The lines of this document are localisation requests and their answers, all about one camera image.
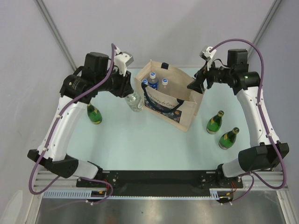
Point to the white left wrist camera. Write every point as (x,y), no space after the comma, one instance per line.
(122,60)

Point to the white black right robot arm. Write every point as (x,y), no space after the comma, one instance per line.
(266,150)

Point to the green glass bottle right rear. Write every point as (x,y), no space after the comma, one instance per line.
(215,123)

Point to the blue label water bottle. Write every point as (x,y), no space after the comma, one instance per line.
(153,80)

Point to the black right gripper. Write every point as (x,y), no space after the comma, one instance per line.
(197,84)

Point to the clear glass Chang bottle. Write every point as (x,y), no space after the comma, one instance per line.
(134,101)

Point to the clear plastic bottle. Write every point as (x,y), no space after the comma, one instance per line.
(164,83)

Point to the green glass bottle left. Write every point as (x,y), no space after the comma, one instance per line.
(93,114)

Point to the grey slotted cable duct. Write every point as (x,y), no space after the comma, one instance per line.
(98,194)

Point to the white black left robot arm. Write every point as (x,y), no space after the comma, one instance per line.
(99,73)

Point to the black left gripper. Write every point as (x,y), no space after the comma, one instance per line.
(125,87)

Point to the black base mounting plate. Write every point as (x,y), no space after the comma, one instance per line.
(154,181)

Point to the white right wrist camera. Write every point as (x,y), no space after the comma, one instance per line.
(208,53)

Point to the green glass bottle right front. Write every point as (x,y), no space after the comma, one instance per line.
(228,139)

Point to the green glass bottle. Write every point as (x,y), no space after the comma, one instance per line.
(228,139)
(215,123)
(93,114)

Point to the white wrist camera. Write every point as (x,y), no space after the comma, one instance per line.
(208,53)
(122,60)

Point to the beige canvas tote bag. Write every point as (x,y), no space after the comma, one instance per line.
(177,105)

